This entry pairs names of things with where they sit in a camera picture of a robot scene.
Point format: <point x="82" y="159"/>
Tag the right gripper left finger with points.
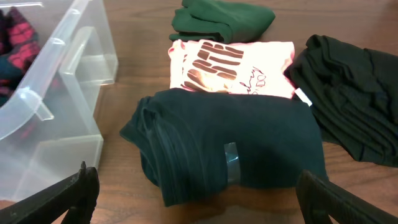
<point x="74" y="197"/>

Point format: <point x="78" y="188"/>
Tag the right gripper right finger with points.
<point x="321" y="201"/>

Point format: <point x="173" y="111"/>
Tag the black ribbed garment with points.
<point x="353" y="95"/>

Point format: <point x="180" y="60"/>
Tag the clear plastic storage container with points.
<point x="47" y="126"/>

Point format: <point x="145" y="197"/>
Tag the red navy plaid shirt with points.
<point x="19" y="48"/>

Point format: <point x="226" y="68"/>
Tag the dark teal folded shirt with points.
<point x="194" y="144"/>

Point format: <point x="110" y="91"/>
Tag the pink printed t-shirt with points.
<point x="255" y="68"/>

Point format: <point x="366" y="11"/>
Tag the dark green folded garment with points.
<point x="219" y="21"/>

